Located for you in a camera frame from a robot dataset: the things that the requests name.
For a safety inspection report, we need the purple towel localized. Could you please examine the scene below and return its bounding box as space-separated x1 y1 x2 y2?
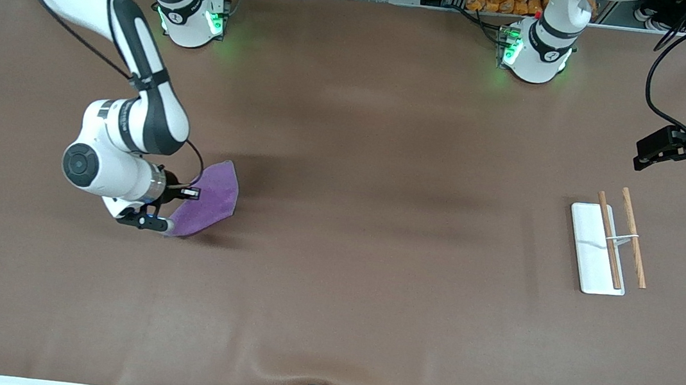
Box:
162 154 243 245

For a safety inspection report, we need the white rack with wooden rods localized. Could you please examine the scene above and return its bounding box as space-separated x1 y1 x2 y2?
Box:
562 182 658 300

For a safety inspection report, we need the brown table mat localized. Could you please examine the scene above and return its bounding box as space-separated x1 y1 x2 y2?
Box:
0 0 686 385

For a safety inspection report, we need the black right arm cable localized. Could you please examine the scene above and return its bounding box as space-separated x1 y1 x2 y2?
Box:
0 0 225 198

